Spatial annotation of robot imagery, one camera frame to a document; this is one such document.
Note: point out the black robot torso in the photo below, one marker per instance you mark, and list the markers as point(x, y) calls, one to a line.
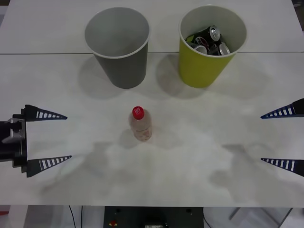
point(154, 217)

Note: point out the black drink can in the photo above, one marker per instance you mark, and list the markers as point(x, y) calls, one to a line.
point(200, 48)
point(223, 48)
point(205, 34)

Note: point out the yellow-green plastic bin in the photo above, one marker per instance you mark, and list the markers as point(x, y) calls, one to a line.
point(202, 69)

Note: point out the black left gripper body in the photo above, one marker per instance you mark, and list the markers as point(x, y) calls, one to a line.
point(12, 153)

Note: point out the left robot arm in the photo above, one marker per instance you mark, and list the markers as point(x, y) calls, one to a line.
point(14, 130)

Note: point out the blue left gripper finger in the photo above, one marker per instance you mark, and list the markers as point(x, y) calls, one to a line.
point(32, 114)
point(34, 168)

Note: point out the grey plastic bin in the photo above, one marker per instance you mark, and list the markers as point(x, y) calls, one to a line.
point(123, 69)

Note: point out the clear bottle with red cap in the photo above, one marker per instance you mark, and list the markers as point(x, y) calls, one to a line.
point(140, 127)

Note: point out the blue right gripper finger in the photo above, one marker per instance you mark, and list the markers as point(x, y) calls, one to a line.
point(297, 166)
point(297, 108)

